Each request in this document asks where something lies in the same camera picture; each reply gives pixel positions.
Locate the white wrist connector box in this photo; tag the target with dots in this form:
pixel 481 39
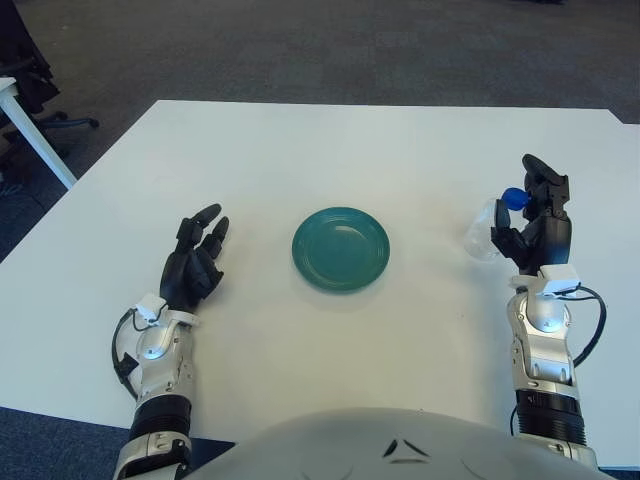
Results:
pixel 150 307
pixel 557 280

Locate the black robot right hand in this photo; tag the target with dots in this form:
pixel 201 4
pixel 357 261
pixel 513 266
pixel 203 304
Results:
pixel 550 240

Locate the white side table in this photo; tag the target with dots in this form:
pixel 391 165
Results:
pixel 25 125

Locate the black office chair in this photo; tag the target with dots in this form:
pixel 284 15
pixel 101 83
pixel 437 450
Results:
pixel 25 60

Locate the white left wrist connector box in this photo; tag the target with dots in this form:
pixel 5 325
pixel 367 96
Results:
pixel 150 307

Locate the clear bottle with blue cap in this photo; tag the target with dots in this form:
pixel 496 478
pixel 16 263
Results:
pixel 480 235

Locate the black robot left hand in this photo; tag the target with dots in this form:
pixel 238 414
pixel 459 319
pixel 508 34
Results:
pixel 185 280

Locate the white right wrist connector box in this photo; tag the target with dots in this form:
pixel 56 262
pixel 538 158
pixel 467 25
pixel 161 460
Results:
pixel 557 280

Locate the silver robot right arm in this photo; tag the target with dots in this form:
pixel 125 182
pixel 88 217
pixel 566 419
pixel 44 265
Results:
pixel 545 340

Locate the grey robot torso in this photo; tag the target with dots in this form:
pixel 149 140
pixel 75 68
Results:
pixel 390 450

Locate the green round plate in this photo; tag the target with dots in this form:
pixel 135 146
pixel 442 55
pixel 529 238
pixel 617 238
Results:
pixel 341 250

